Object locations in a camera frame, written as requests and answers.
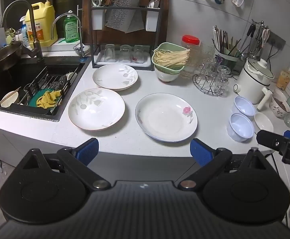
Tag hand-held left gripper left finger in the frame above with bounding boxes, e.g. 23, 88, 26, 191
23, 138, 111, 192

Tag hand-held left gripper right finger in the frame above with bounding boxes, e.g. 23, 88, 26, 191
178, 138, 269, 192

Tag plain white bowl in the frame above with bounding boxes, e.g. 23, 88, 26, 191
254, 112, 274, 133

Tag light blue bowl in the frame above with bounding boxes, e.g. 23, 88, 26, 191
232, 96, 256, 117
227, 113, 255, 143

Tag grey floral plate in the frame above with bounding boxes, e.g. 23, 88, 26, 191
68, 88, 125, 131
93, 63, 138, 91

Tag pink rose plate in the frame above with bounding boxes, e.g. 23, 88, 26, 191
135, 93, 198, 143

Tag patterned bowl brown food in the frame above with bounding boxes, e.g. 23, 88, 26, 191
270, 92, 290, 118

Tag white shallow bowl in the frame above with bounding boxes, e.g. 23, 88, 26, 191
273, 88, 289, 99

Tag yellow snack packet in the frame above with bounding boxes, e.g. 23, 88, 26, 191
276, 70, 290, 90

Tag white electric pot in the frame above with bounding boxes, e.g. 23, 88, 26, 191
233, 57, 275, 110

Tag yellow cloth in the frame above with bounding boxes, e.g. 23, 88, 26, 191
36, 90, 62, 109

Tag steel wool scrubber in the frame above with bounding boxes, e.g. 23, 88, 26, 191
51, 73, 68, 90

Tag white footed bowl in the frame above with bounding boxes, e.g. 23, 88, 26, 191
155, 67, 181, 82

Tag black sink drain rack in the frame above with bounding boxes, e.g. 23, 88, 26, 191
18, 66, 77, 110

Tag green chopstick holder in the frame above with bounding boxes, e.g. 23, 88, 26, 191
213, 47, 245, 75

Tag white drip tray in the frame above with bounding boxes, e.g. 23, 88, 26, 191
95, 50, 153, 66

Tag white ceramic bowl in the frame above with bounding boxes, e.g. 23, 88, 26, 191
0, 91, 19, 107

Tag wooden chopstick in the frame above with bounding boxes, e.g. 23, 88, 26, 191
0, 87, 22, 105
0, 89, 22, 106

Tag black power strip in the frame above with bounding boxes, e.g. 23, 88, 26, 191
253, 28, 286, 49

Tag clear drinking glass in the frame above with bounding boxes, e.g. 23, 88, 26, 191
133, 45, 145, 64
119, 45, 132, 63
105, 44, 116, 63

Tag dried noodles bundle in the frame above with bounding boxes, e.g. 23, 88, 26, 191
154, 49, 190, 68

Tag black kitchen sink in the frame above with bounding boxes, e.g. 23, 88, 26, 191
0, 55, 86, 123

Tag metal utensil hook stand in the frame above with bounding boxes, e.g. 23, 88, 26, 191
245, 19, 272, 55

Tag clear jar red lid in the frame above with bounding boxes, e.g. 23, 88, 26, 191
181, 35, 201, 78

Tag bundle of chopsticks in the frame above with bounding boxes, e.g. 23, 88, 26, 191
212, 25, 242, 55

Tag green colander basket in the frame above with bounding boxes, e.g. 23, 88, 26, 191
152, 42, 190, 75

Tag wooden cutting board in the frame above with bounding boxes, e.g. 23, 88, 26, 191
82, 0, 170, 46

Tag chrome faucet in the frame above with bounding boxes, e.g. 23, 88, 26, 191
51, 12, 86, 61

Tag green dish soap bottle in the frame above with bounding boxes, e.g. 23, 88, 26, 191
63, 14, 82, 43

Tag dark metal pot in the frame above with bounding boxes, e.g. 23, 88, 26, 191
0, 41, 23, 71

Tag black dish rack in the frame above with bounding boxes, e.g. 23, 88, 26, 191
90, 0, 164, 69

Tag white utensil cup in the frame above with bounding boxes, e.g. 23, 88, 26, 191
146, 7, 159, 32
91, 7, 105, 30

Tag tall bronze faucet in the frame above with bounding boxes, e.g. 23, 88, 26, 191
0, 0, 44, 63

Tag small blue white bottle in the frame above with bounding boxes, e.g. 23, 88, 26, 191
20, 16, 31, 46

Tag smooth steel cleaver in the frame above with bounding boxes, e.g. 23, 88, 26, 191
125, 10, 144, 33

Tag yellow detergent bottle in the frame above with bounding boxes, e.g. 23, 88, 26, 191
25, 0, 58, 48

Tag textured steel cleaver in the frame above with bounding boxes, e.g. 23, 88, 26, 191
105, 0, 142, 31

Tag wire cup rack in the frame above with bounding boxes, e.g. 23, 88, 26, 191
192, 66, 229, 97

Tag white handled scissors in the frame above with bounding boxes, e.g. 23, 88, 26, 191
261, 28, 272, 49

